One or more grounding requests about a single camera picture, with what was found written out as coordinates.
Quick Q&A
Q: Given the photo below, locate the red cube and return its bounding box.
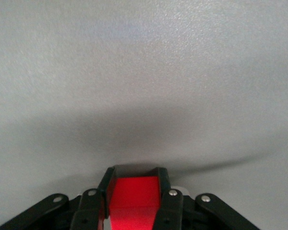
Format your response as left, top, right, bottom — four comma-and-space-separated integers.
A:
107, 176, 162, 230

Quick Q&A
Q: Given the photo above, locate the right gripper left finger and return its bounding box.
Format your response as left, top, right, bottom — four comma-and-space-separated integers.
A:
0, 167, 116, 230

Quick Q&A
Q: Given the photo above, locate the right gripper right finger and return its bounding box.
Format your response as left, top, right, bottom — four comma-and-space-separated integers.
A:
153, 167, 257, 230

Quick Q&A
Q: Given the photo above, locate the dark grey table mat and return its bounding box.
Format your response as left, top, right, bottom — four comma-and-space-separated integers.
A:
0, 0, 288, 230

